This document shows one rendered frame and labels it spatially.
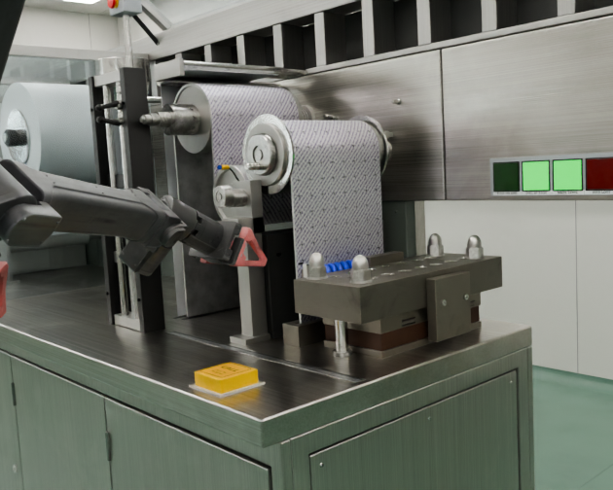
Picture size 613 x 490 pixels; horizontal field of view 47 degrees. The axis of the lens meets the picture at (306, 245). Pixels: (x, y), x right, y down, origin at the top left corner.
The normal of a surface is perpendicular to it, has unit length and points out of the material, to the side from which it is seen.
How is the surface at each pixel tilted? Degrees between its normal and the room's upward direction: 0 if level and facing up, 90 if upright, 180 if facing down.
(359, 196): 90
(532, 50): 90
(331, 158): 90
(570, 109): 90
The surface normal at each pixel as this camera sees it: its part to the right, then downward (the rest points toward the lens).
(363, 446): 0.67, 0.04
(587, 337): -0.74, 0.11
